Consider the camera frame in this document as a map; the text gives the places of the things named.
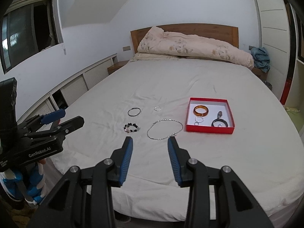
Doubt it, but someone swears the red cardboard jewelry box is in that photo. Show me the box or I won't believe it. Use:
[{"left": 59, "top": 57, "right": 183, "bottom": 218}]
[{"left": 185, "top": 97, "right": 235, "bottom": 134}]

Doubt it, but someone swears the wooden headboard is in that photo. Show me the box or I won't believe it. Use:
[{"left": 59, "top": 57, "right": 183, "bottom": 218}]
[{"left": 130, "top": 23, "right": 239, "bottom": 54}]

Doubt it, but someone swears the white blue gloved hand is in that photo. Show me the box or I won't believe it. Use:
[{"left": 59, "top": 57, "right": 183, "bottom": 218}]
[{"left": 1, "top": 162, "right": 47, "bottom": 206}]

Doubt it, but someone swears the white wardrobe door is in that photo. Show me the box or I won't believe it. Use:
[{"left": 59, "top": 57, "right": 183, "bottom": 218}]
[{"left": 256, "top": 0, "right": 290, "bottom": 99}]

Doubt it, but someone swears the amber orange bangle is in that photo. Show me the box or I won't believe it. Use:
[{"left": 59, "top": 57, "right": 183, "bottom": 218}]
[{"left": 193, "top": 105, "right": 209, "bottom": 117}]

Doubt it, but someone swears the silver cuff bracelet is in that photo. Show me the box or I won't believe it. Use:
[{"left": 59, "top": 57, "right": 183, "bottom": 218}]
[{"left": 127, "top": 106, "right": 142, "bottom": 117}]

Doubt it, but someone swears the silver wristwatch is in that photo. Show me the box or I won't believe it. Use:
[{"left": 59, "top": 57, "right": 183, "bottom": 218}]
[{"left": 217, "top": 111, "right": 223, "bottom": 118}]

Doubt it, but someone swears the blue crumpled cloth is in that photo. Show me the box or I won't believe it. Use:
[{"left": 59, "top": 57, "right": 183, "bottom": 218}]
[{"left": 250, "top": 47, "right": 270, "bottom": 73}]

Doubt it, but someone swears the white low wall cabinet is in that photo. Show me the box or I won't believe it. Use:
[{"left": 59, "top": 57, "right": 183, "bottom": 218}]
[{"left": 17, "top": 54, "right": 117, "bottom": 124}]

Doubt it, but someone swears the red object beside wardrobe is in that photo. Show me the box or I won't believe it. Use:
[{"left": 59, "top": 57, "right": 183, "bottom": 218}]
[{"left": 280, "top": 78, "right": 292, "bottom": 105}]

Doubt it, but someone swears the silver chain necklace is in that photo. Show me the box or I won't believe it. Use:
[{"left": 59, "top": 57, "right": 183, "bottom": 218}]
[{"left": 146, "top": 118, "right": 184, "bottom": 141}]

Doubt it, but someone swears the black white beaded bracelet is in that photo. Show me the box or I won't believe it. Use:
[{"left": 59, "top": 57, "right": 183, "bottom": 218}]
[{"left": 123, "top": 122, "right": 141, "bottom": 133}]

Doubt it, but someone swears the beige floral duvet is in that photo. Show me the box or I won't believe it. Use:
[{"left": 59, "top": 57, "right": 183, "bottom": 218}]
[{"left": 130, "top": 26, "right": 254, "bottom": 70}]

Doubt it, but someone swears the white bed sheet mattress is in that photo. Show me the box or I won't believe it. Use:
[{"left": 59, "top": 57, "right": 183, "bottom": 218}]
[{"left": 52, "top": 59, "right": 303, "bottom": 227}]

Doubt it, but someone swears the dark brown bangle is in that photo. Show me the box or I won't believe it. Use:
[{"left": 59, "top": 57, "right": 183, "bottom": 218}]
[{"left": 211, "top": 118, "right": 228, "bottom": 128}]

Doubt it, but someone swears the beige wall switch plate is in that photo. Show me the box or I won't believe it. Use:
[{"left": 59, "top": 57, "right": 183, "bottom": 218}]
[{"left": 123, "top": 46, "right": 131, "bottom": 51}]

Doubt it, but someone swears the wooden nightstand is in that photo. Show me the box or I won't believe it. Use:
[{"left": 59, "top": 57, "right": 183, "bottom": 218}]
[{"left": 107, "top": 61, "right": 128, "bottom": 75}]

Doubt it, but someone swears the dark window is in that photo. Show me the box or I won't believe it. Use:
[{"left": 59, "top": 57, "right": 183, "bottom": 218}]
[{"left": 1, "top": 0, "right": 63, "bottom": 73}]

